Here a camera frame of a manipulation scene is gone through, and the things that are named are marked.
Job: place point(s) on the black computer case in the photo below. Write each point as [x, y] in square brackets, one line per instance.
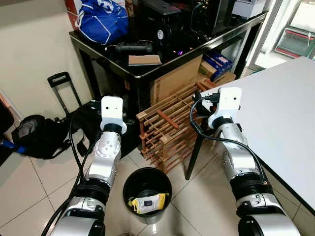
[162, 22]

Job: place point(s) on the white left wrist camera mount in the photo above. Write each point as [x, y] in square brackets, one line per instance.
[112, 110]

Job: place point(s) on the red grey tray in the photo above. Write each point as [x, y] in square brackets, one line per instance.
[295, 42]

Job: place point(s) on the blue printed box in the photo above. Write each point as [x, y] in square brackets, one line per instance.
[218, 64]

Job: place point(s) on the brown cardboard box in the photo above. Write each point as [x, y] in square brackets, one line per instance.
[174, 81]

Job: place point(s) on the black round rubbish bin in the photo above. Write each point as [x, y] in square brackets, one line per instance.
[147, 179]

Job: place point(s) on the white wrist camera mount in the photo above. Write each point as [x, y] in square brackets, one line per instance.
[229, 103]
[112, 110]

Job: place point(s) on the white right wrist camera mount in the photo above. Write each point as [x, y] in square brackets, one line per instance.
[229, 103]

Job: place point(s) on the blue fabric bag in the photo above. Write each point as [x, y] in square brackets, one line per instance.
[103, 22]

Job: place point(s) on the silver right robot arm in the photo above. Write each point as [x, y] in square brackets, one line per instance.
[241, 167]

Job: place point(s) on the black cylindrical handheld device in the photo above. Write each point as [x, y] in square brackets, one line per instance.
[130, 47]

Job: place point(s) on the black table leg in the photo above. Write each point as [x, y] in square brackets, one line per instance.
[194, 157]

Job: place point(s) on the black glass top desk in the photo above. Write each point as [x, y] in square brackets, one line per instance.
[118, 69]

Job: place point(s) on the wooden slatted rack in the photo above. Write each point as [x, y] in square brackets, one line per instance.
[165, 130]

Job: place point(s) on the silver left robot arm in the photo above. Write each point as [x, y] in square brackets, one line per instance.
[106, 157]

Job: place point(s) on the yellow white trash packet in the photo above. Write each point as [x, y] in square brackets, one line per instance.
[150, 203]

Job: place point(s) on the black backpack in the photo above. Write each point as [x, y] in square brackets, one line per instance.
[39, 137]

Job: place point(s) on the white box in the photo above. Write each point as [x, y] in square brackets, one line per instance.
[248, 7]

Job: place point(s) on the flat brown cardboard piece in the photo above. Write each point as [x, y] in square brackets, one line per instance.
[144, 60]

